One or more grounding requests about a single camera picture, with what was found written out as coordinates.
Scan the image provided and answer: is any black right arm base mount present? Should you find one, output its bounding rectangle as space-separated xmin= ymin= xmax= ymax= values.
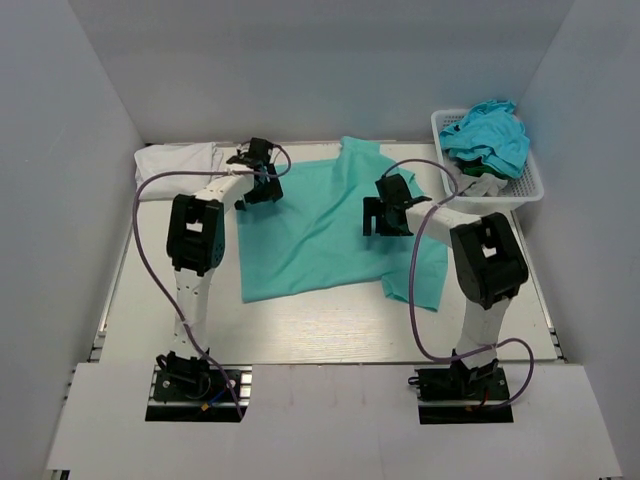
xmin=407 ymin=368 xmax=514 ymax=425

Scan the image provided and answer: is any folded white t-shirt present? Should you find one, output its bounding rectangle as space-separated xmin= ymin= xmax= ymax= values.
xmin=134 ymin=142 xmax=224 ymax=201

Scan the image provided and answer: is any light blue crumpled t-shirt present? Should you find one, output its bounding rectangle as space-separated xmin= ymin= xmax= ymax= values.
xmin=439 ymin=100 xmax=530 ymax=180

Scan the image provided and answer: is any teal green t-shirt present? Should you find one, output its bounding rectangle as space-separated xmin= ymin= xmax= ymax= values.
xmin=236 ymin=137 xmax=448 ymax=310

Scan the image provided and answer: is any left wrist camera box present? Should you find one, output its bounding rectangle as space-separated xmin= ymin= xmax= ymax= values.
xmin=247 ymin=137 xmax=275 ymax=163

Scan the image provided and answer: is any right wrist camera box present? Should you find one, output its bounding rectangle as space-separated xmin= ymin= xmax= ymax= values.
xmin=375 ymin=174 xmax=412 ymax=204

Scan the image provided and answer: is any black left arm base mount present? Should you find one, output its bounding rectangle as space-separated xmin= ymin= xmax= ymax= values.
xmin=145 ymin=367 xmax=242 ymax=423

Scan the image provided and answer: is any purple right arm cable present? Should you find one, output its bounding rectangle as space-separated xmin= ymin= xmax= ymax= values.
xmin=382 ymin=158 xmax=535 ymax=412

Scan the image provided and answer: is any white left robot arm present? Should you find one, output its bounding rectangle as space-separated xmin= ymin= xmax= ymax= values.
xmin=159 ymin=138 xmax=285 ymax=400

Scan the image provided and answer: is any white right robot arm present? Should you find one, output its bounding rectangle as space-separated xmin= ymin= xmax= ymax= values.
xmin=363 ymin=174 xmax=529 ymax=399

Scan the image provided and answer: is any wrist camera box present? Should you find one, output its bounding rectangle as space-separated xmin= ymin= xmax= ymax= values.
xmin=375 ymin=174 xmax=412 ymax=204
xmin=247 ymin=137 xmax=275 ymax=163

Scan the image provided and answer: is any grey white crumpled garment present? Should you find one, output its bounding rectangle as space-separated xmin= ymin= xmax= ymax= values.
xmin=444 ymin=159 xmax=509 ymax=197

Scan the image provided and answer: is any aluminium table edge rail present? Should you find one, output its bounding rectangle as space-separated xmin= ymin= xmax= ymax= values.
xmin=215 ymin=139 xmax=435 ymax=148

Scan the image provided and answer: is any dark green garment in basket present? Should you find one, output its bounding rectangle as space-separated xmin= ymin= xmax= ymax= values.
xmin=457 ymin=160 xmax=500 ymax=177

